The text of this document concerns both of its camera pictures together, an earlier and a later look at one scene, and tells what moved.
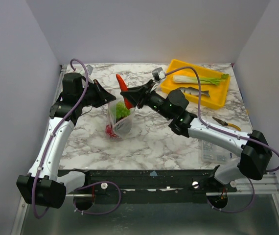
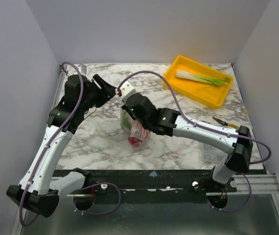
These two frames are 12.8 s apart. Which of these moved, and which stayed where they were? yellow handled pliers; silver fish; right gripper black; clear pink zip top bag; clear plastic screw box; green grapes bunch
Moved: right gripper black; clear pink zip top bag; silver fish; green grapes bunch
Stayed: yellow handled pliers; clear plastic screw box
